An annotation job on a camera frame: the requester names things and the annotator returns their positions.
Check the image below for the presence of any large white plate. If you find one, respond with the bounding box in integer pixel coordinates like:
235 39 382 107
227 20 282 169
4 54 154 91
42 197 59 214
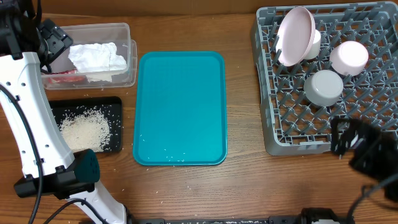
275 6 315 67

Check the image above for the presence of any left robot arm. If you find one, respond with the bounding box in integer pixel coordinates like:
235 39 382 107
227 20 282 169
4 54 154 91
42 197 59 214
1 1 134 223

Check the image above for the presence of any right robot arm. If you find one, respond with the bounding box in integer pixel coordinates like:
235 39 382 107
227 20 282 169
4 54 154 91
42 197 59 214
295 117 397 224

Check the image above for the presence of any white napkin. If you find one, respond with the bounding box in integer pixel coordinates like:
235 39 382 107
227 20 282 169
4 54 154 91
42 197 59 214
68 42 127 82

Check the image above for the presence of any white paper cup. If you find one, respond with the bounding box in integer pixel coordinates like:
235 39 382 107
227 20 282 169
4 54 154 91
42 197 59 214
304 30 322 60

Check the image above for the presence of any grey dishwasher rack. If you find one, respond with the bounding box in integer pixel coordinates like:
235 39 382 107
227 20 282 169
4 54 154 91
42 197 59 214
251 1 397 156

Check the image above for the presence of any grey metal bowl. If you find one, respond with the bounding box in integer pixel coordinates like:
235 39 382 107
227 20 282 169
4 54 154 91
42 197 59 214
303 70 343 106

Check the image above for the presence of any black tray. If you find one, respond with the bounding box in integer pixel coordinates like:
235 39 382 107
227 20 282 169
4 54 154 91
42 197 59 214
50 96 123 153

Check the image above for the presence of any clear plastic bin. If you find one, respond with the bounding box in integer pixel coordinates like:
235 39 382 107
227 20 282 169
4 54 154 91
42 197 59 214
42 23 137 90

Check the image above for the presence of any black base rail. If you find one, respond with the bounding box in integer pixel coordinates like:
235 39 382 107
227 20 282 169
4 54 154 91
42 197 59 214
137 215 346 224

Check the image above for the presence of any red sauce packet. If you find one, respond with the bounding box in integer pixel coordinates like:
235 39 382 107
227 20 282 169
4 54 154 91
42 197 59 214
48 69 85 83

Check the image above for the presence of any pile of rice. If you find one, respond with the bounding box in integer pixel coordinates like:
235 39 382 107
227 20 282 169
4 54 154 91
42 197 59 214
59 109 112 152

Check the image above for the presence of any teal serving tray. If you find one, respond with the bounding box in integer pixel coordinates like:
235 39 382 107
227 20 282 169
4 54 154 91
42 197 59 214
132 51 228 166

